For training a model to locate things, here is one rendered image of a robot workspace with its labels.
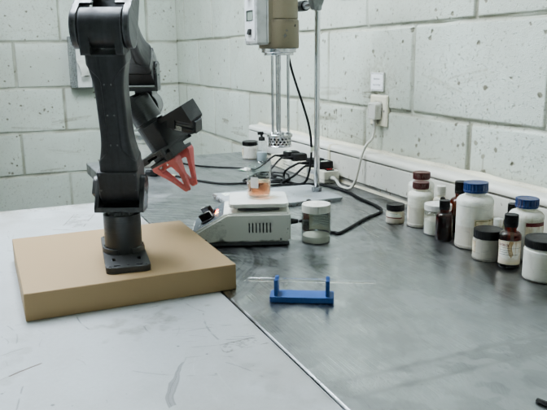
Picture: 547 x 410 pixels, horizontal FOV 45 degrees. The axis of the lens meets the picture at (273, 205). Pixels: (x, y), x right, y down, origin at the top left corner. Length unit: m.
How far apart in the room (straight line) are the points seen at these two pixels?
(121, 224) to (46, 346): 0.27
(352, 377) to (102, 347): 0.33
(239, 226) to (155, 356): 0.50
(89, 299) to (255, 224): 0.42
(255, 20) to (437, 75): 0.46
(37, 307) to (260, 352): 0.35
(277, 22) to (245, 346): 0.98
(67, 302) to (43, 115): 2.64
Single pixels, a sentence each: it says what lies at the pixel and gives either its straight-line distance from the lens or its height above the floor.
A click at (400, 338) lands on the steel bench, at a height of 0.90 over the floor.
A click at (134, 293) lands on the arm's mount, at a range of 1.05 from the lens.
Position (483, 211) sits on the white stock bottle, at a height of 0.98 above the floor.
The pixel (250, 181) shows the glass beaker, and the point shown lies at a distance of 1.35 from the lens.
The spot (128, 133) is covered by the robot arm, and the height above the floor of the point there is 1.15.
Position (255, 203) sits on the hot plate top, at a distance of 1.32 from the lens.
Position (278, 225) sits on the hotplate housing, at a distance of 1.32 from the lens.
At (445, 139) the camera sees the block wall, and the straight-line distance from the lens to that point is 1.65.
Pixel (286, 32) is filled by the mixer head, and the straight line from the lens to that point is 1.69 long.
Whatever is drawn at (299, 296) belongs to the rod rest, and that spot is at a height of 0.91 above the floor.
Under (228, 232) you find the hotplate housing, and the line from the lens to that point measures 1.32.
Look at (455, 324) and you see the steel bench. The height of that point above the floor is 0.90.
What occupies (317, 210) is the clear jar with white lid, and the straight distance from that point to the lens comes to 1.32.
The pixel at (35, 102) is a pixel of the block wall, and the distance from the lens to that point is 3.62.
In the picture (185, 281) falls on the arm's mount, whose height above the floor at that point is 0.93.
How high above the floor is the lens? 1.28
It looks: 13 degrees down
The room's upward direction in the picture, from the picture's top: 1 degrees counter-clockwise
